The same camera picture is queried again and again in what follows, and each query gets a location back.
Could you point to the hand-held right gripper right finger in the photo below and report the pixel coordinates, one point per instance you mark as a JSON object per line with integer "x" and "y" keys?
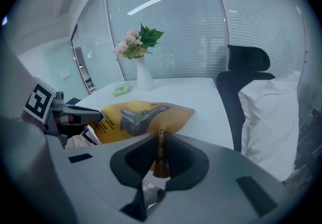
{"x": 216, "y": 192}

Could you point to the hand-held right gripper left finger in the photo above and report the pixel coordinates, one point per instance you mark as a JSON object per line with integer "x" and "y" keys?
{"x": 105, "y": 185}

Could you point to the white cloth on chair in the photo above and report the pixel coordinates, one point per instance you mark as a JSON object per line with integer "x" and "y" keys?
{"x": 271, "y": 122}

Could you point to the white paper sign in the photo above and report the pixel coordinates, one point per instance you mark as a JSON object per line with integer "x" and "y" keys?
{"x": 64, "y": 74}

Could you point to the light green box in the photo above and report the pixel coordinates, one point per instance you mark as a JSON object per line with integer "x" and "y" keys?
{"x": 121, "y": 90}

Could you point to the black office chair with headrest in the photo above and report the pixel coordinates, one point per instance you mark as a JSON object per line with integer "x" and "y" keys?
{"x": 247, "y": 60}

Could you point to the white standing desk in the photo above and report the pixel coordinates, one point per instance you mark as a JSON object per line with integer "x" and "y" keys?
{"x": 196, "y": 97}

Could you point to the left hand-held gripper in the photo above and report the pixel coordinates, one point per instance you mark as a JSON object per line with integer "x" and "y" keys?
{"x": 37, "y": 102}

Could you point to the pink flower bouquet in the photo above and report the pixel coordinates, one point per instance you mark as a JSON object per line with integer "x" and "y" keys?
{"x": 135, "y": 44}

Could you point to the white vase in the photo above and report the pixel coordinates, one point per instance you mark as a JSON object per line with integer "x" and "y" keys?
{"x": 144, "y": 79}

